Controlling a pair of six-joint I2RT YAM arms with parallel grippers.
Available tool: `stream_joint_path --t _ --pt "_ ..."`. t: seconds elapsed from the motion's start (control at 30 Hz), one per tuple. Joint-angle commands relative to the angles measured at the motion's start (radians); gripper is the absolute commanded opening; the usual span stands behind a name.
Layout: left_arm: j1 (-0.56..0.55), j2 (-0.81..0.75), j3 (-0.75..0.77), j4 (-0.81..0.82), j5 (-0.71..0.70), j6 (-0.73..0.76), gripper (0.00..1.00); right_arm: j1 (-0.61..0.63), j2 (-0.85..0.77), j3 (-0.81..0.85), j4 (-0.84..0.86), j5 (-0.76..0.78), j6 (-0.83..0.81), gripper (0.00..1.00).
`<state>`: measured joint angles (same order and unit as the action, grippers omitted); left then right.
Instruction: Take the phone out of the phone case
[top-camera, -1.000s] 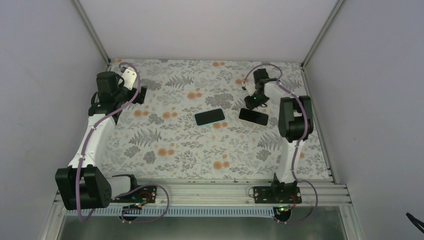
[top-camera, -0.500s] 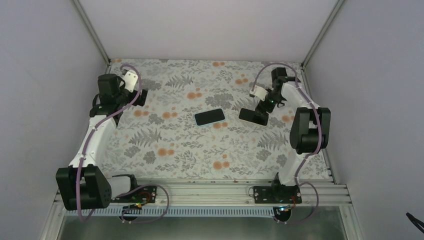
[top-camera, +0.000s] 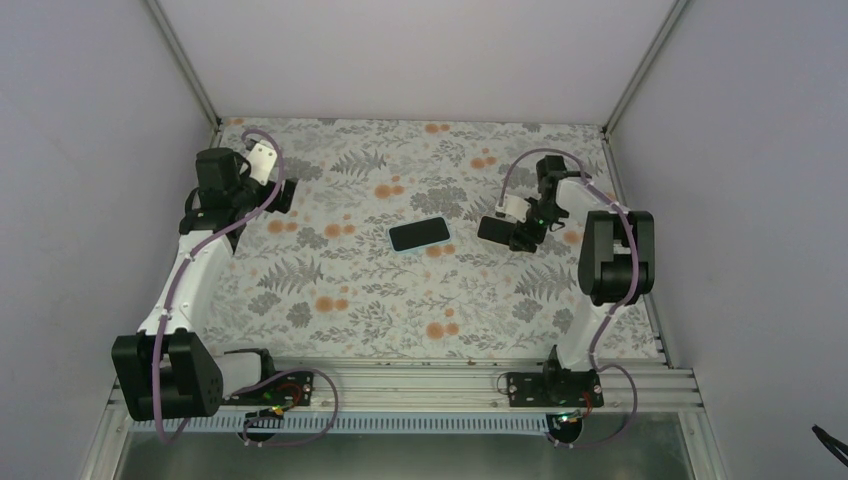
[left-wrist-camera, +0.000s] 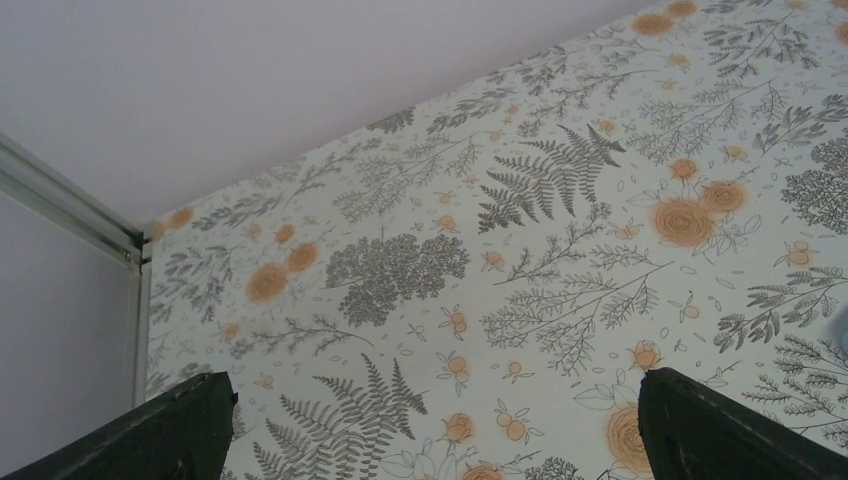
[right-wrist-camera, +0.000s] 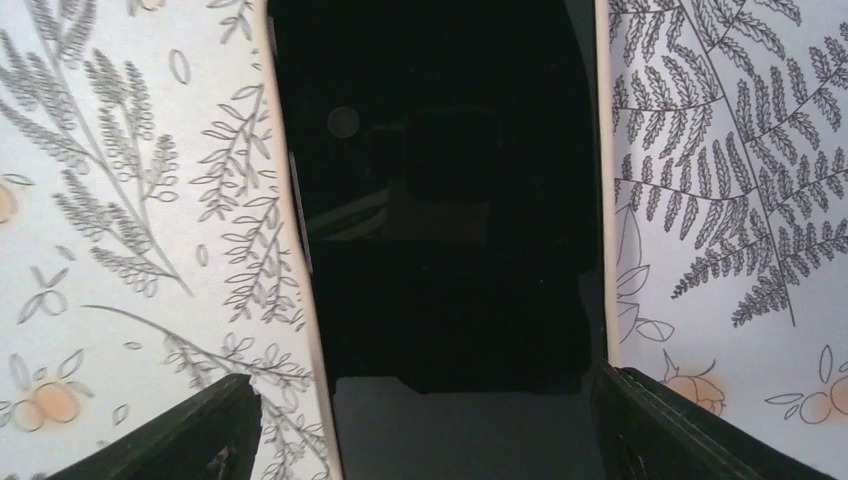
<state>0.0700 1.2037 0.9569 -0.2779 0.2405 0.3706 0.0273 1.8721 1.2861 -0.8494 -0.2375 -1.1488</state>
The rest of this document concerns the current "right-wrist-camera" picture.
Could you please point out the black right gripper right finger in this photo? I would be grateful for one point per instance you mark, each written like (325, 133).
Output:
(647, 431)

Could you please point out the floral patterned table mat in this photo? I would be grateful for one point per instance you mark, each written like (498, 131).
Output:
(152, 243)

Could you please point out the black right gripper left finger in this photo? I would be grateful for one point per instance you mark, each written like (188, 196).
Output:
(212, 435)

